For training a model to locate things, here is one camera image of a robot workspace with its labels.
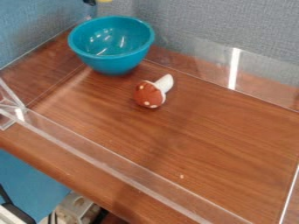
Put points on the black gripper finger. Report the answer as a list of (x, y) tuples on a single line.
[(90, 2)]

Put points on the yellow toy banana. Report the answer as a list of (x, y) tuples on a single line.
[(103, 1)]

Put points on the blue plastic bowl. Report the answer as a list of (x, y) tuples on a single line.
[(113, 43)]

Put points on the red white toy mushroom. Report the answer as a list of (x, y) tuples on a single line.
[(150, 93)]

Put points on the grey power strip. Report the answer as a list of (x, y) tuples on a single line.
[(75, 210)]

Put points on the clear acrylic tray wall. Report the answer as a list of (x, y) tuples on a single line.
[(210, 159)]

